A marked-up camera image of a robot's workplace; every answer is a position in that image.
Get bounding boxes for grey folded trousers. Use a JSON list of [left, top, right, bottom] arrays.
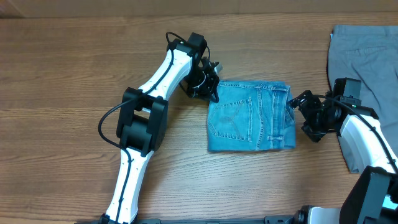
[[326, 24, 398, 174]]

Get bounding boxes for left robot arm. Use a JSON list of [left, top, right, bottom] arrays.
[[98, 32, 221, 223]]

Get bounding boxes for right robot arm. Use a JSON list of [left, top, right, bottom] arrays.
[[286, 78, 397, 223]]

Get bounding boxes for light blue denim jeans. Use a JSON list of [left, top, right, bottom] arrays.
[[207, 80, 296, 151]]

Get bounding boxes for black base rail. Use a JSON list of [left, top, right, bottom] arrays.
[[131, 215, 297, 224]]

